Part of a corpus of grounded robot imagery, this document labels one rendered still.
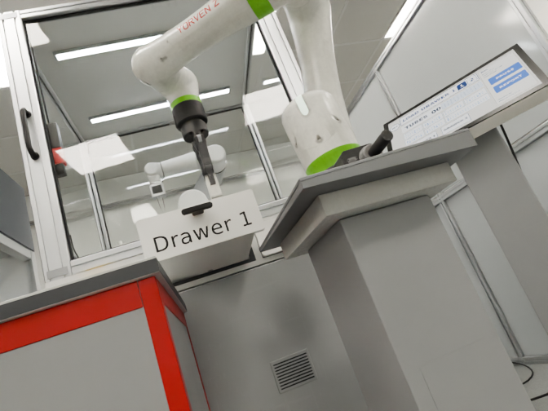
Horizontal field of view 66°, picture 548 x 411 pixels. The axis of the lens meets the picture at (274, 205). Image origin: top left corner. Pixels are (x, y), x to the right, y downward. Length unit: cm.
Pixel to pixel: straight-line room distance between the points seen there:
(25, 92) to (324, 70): 105
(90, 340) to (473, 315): 64
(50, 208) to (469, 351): 122
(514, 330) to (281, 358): 172
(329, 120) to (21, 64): 122
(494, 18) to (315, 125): 164
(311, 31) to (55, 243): 97
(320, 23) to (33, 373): 100
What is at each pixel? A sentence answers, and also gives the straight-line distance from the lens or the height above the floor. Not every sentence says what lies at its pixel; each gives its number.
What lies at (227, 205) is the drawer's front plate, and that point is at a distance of 103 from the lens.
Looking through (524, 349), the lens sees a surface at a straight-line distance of 278.
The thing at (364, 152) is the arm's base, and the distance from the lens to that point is 80.
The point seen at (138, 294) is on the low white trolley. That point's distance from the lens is 73.
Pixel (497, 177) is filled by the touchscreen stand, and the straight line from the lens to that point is 153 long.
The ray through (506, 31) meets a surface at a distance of 236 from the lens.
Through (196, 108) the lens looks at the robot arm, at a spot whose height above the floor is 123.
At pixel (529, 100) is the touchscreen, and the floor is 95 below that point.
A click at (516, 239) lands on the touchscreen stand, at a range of 152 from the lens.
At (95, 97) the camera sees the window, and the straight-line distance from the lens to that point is 166.
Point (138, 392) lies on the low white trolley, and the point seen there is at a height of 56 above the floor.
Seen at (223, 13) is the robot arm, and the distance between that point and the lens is 114.
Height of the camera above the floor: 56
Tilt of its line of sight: 17 degrees up
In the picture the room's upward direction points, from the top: 20 degrees counter-clockwise
